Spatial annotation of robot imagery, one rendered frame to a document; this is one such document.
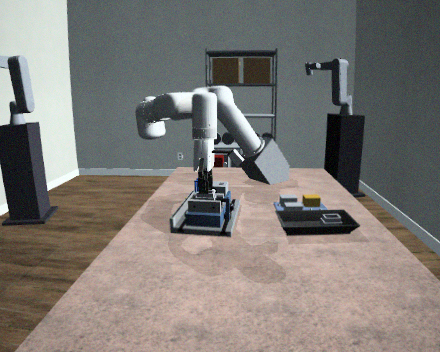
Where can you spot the small yellow block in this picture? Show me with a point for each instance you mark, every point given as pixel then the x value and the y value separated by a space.
pixel 312 200

